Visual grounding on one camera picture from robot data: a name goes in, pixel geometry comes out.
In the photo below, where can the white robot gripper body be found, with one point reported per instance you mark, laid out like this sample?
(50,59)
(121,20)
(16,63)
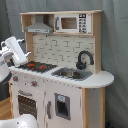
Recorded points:
(12,49)

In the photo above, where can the white toy oven door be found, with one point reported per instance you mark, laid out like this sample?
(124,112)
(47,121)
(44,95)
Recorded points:
(30,102)

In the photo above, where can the white toy microwave door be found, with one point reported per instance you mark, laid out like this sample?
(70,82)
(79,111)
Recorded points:
(66,23)

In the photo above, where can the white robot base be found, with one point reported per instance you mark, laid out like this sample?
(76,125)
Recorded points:
(24,121)

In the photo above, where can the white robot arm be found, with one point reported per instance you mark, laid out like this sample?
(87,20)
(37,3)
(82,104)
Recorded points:
(5,73)

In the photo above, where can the wooden toy kitchen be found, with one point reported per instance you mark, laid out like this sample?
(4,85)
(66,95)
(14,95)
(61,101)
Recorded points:
(87,97)

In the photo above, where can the black toy stovetop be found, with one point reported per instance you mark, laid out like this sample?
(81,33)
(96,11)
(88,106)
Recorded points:
(37,66)

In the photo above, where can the left red stove knob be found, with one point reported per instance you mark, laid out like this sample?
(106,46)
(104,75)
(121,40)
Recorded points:
(15,79)

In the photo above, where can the red stove knob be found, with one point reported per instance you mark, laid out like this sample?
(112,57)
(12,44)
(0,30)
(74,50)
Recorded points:
(15,79)
(34,83)

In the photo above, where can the grey range hood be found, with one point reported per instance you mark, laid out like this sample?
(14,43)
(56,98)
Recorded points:
(39,26)

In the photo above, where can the right red stove knob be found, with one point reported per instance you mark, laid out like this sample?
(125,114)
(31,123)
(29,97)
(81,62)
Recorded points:
(34,83)

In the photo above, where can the metal toy sink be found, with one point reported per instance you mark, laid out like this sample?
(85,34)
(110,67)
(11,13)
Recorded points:
(72,74)

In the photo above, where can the black toy faucet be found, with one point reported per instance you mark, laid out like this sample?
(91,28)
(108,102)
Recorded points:
(81,63)

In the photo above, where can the grey ice dispenser panel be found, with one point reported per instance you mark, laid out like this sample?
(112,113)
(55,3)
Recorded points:
(62,106)

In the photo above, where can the grey cabinet door handle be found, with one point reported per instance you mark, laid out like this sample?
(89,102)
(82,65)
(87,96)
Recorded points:
(48,109)

